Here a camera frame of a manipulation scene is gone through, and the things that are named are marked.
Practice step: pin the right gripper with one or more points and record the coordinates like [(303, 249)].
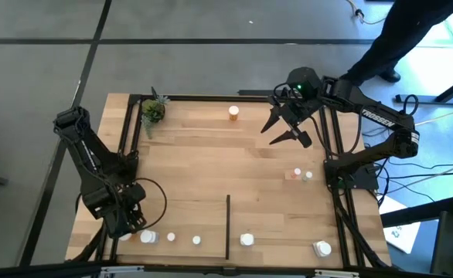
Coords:
[(296, 114)]

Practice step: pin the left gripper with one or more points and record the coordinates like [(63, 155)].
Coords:
[(122, 220)]

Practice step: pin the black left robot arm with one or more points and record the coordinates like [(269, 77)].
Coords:
[(91, 154)]

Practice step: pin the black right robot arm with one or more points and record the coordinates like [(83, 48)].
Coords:
[(381, 116)]

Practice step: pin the succulent plant black pot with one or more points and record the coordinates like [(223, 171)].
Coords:
[(153, 111)]

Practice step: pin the person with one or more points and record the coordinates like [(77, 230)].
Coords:
[(400, 34)]

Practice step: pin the grey metal floor bar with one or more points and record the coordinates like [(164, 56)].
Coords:
[(435, 99)]

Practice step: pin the white printed sheet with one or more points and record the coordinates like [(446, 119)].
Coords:
[(398, 231)]

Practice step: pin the black metal beam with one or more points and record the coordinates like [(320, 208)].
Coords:
[(419, 212)]

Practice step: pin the dark grey cabinet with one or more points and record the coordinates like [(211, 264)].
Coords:
[(450, 247)]

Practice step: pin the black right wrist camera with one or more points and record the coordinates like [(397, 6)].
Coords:
[(305, 141)]

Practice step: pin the black metal table frame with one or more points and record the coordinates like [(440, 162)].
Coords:
[(195, 98)]

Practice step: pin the black frame crossbar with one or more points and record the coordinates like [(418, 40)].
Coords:
[(226, 272)]

